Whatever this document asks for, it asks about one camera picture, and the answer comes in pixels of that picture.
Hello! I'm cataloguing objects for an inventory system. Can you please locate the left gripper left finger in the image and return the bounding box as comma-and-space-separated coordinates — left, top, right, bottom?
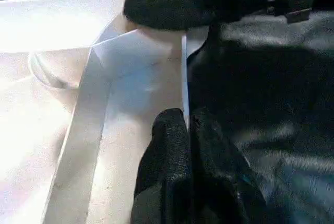
132, 108, 194, 224

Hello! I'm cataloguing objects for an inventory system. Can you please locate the white plastic table top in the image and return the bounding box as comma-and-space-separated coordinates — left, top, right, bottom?
0, 0, 188, 224

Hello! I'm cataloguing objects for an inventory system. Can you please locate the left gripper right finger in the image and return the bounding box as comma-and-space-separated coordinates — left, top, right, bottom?
189, 108, 267, 224

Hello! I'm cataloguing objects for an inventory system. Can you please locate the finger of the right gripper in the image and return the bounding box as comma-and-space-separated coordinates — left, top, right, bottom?
124, 0, 217, 31

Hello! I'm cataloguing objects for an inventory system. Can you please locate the black mat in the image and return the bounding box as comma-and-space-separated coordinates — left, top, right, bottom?
0, 0, 334, 224

